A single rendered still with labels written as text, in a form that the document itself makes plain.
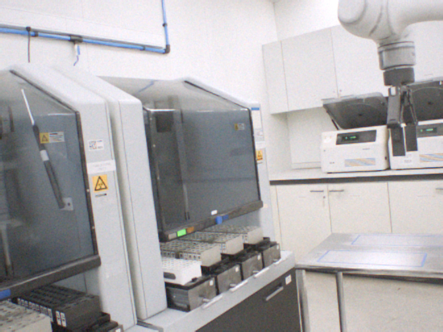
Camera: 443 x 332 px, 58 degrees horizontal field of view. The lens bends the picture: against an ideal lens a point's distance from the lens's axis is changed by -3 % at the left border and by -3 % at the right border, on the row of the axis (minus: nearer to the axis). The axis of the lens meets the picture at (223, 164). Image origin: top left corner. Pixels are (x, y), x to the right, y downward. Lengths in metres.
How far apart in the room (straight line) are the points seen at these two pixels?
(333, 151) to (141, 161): 2.44
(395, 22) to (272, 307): 1.27
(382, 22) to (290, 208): 3.01
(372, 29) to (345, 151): 2.62
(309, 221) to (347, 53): 1.52
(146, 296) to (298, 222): 2.60
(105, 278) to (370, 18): 0.97
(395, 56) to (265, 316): 1.15
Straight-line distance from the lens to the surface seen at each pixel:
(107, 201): 1.25
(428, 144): 3.35
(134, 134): 1.33
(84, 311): 1.23
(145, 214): 1.34
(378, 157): 3.44
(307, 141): 4.35
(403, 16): 0.95
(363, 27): 0.94
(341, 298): 1.95
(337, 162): 3.57
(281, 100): 4.10
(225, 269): 1.53
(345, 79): 3.83
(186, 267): 1.42
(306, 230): 3.80
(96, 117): 1.25
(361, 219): 3.57
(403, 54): 1.09
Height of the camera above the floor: 1.27
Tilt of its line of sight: 3 degrees down
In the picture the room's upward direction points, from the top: 7 degrees counter-clockwise
